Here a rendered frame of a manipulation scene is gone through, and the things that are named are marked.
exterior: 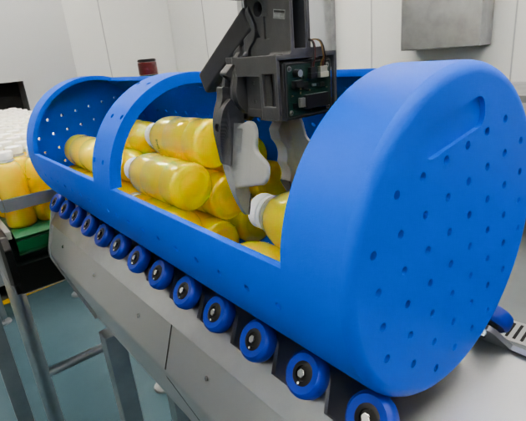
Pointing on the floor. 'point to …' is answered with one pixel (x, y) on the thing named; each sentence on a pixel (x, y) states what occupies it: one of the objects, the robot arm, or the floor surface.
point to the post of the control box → (17, 397)
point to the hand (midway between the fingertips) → (265, 193)
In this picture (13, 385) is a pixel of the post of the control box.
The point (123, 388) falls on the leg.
